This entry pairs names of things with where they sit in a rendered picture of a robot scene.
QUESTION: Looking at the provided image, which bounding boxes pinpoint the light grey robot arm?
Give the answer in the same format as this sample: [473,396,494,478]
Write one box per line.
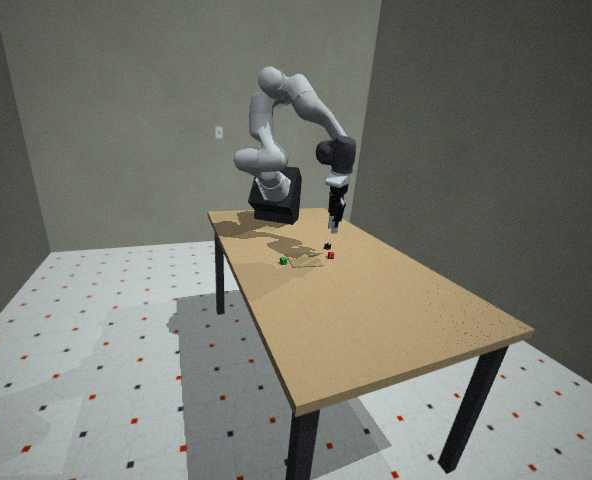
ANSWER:
[234,67,356,202]

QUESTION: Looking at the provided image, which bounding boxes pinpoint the tan flat mat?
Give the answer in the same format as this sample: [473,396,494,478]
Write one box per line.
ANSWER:
[286,252,324,268]

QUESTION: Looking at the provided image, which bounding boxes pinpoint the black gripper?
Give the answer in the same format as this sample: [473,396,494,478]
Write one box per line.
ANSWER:
[328,184,348,234]

